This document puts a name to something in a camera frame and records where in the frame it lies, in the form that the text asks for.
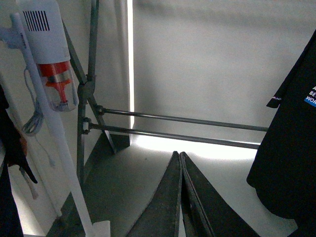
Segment black cloth at left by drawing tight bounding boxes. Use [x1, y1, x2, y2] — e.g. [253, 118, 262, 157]
[0, 89, 37, 237]

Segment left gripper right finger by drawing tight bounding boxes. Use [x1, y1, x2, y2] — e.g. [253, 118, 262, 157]
[180, 152, 258, 237]

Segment grey metal clothes rack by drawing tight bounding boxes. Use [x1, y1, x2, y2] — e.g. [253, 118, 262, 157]
[63, 0, 270, 188]

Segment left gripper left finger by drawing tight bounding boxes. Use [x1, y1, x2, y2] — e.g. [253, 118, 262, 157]
[126, 151, 183, 237]

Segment black printed t-shirt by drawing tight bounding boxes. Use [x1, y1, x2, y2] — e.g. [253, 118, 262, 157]
[246, 36, 316, 237]

